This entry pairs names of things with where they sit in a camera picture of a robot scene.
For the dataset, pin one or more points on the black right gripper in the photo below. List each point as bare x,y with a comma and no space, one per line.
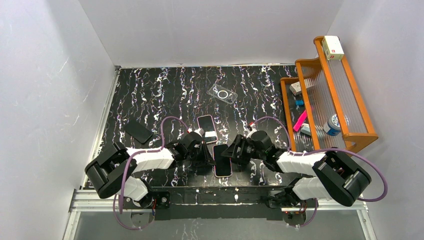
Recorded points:
236,149

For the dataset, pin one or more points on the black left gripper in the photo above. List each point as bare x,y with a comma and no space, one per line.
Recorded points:
204,152

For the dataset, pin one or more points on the beige phone case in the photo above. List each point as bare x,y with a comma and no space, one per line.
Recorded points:
222,176

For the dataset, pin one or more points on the pink phone case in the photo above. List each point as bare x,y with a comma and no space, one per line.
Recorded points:
198,126

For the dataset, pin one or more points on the clear magsafe phone case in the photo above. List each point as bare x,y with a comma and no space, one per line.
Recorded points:
223,94

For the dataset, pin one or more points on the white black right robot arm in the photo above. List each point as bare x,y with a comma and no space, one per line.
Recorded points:
329,175

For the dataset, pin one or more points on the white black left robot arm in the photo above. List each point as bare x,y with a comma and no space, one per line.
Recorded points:
111,171

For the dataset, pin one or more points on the light blue eraser block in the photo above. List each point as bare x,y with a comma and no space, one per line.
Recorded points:
305,129

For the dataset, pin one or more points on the pink highlighter marker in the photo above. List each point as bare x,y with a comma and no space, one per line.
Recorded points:
300,121

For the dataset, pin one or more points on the blue small block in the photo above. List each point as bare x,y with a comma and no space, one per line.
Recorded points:
299,103

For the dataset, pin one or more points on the grey white small box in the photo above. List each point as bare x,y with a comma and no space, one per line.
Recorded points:
295,88

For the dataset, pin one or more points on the orange wooden shelf rack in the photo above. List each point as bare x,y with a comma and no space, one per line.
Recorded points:
328,87

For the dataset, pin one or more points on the blue white tape roll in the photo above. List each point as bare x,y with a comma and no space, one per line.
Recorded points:
332,126

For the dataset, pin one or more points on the white box with red label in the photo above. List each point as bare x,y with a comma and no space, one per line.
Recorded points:
332,47

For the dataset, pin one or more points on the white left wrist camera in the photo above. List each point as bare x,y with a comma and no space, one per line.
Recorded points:
200,131

